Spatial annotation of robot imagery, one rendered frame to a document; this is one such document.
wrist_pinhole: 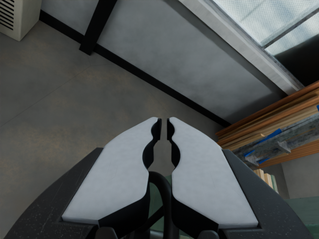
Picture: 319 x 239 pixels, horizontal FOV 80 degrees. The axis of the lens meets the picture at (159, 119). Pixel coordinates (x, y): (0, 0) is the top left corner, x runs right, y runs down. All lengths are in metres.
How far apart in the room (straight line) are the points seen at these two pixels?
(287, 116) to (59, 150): 1.76
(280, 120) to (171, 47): 1.12
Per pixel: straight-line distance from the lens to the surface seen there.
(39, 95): 1.46
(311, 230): 0.82
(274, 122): 1.99
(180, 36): 1.58
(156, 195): 0.79
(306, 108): 1.92
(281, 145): 1.49
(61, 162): 1.31
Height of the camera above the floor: 1.25
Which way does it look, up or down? 46 degrees down
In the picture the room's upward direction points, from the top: 55 degrees clockwise
